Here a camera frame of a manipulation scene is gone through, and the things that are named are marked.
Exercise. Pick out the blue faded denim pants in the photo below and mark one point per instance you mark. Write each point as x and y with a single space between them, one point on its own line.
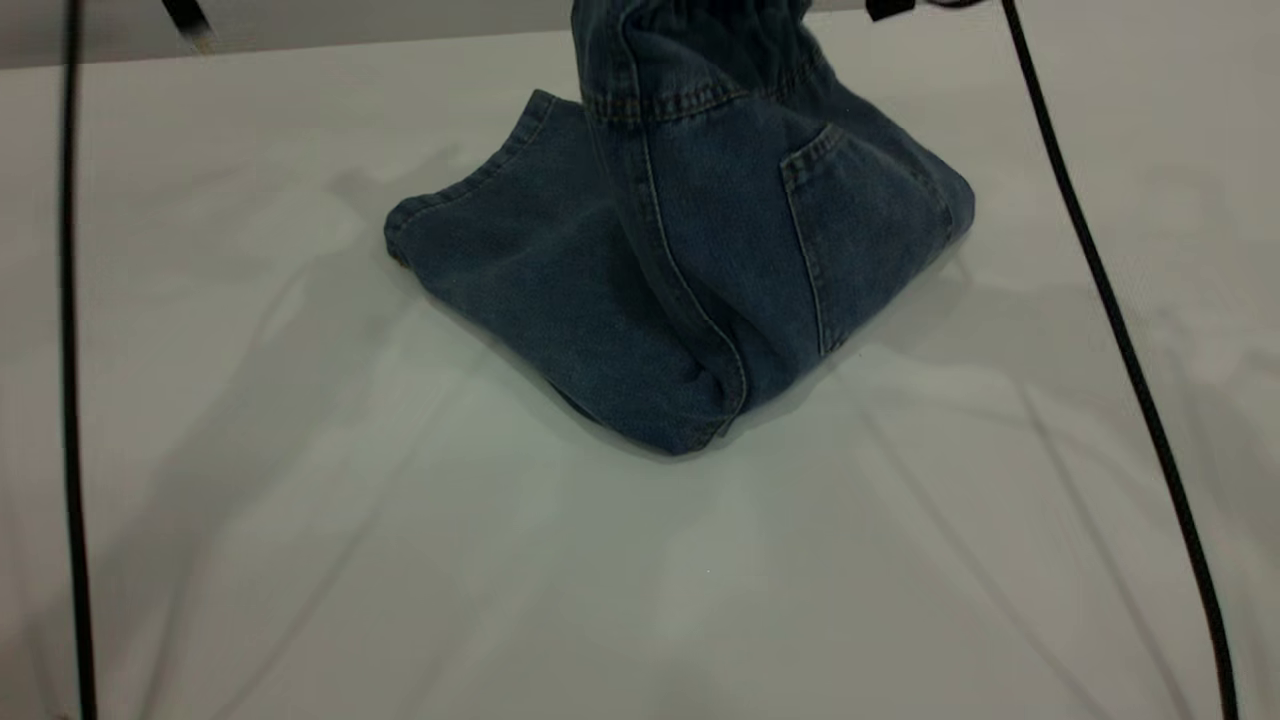
600 280

